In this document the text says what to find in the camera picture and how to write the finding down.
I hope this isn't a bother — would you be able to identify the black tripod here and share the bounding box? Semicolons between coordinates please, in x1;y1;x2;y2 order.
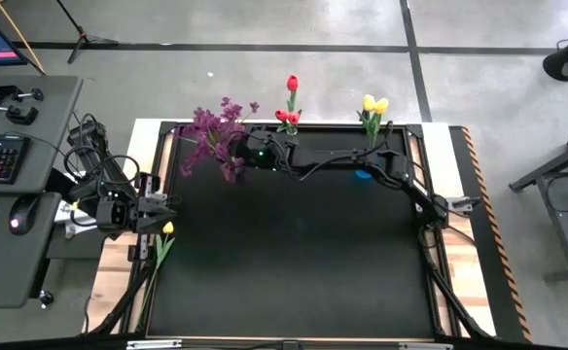
53;0;120;66

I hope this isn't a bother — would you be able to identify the black computer mouse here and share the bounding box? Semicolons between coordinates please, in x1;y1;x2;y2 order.
7;193;42;237

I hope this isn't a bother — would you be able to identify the grey metal table frame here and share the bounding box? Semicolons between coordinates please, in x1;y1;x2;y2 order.
508;123;568;284

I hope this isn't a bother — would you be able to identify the black aluminium table frame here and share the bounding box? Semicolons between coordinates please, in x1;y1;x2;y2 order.
118;120;460;341

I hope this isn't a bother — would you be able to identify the grey desk surface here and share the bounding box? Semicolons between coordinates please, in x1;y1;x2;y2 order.
0;75;85;196
0;192;62;311

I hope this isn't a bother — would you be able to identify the black ramp with hazard stripes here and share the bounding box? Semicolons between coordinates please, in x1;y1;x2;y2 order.
447;124;534;344

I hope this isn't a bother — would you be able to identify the black table mat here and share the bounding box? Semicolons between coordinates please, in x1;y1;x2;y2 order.
147;128;434;341

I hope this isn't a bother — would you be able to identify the wooden stick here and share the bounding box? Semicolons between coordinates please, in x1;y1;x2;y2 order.
0;0;47;77

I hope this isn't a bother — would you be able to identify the black diagonal frame strut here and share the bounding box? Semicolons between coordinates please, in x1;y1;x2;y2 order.
85;264;159;337
417;237;492;340

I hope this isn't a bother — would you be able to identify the black screw clamp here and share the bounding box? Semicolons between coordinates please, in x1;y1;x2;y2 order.
0;83;45;104
0;100;39;127

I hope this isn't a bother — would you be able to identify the yellow tulip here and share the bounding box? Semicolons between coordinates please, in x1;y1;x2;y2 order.
370;97;391;150
136;221;176;330
356;93;377;150

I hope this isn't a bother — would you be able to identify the silver metal bracket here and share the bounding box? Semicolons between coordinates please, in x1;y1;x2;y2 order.
125;338;184;350
398;341;454;350

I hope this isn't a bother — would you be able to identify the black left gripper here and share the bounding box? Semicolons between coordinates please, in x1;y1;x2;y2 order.
94;172;178;263

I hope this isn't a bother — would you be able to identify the white papers pile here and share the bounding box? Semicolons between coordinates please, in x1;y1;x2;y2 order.
53;199;100;240

